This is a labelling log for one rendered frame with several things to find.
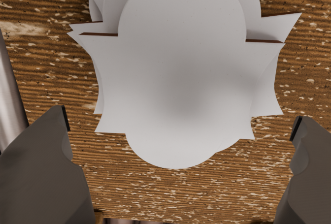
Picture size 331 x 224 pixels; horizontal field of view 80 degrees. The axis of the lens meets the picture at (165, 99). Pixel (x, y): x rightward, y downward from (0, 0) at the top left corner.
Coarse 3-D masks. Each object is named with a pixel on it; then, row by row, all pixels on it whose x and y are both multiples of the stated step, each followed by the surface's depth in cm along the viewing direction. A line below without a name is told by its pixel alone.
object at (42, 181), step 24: (48, 120) 9; (24, 144) 8; (48, 144) 8; (0, 168) 7; (24, 168) 7; (48, 168) 7; (72, 168) 7; (0, 192) 6; (24, 192) 6; (48, 192) 6; (72, 192) 6; (0, 216) 5; (24, 216) 5; (48, 216) 5; (72, 216) 6
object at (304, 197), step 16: (304, 128) 10; (320, 128) 10; (304, 144) 8; (320, 144) 9; (304, 160) 8; (320, 160) 8; (304, 176) 7; (320, 176) 7; (288, 192) 6; (304, 192) 6; (320, 192) 6; (288, 208) 6; (304, 208) 6; (320, 208) 6
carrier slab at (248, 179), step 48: (0, 0) 16; (48, 0) 15; (288, 0) 15; (48, 48) 17; (288, 48) 17; (48, 96) 20; (96, 96) 19; (288, 96) 19; (96, 144) 22; (240, 144) 22; (288, 144) 21; (96, 192) 26; (144, 192) 26; (192, 192) 26; (240, 192) 25
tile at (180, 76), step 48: (144, 0) 11; (192, 0) 11; (96, 48) 12; (144, 48) 12; (192, 48) 12; (240, 48) 12; (144, 96) 14; (192, 96) 13; (240, 96) 13; (144, 144) 16; (192, 144) 15
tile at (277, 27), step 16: (240, 0) 11; (256, 0) 11; (256, 16) 12; (272, 16) 12; (288, 16) 12; (256, 32) 12; (272, 32) 12; (288, 32) 12; (272, 64) 13; (272, 80) 14; (256, 96) 14; (272, 96) 14; (256, 112) 15; (272, 112) 15; (224, 144) 17
